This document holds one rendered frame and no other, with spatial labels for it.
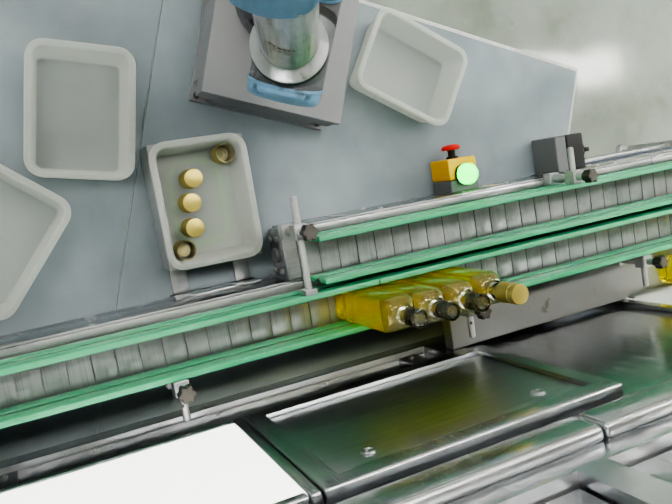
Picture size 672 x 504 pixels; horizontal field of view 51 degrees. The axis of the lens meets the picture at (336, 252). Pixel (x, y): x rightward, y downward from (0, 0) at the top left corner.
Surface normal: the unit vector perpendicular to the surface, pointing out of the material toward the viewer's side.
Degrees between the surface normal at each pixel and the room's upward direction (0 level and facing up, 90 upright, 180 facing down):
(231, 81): 1
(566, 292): 0
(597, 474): 90
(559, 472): 90
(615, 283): 0
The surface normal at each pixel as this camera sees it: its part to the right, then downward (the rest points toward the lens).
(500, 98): 0.40, 0.04
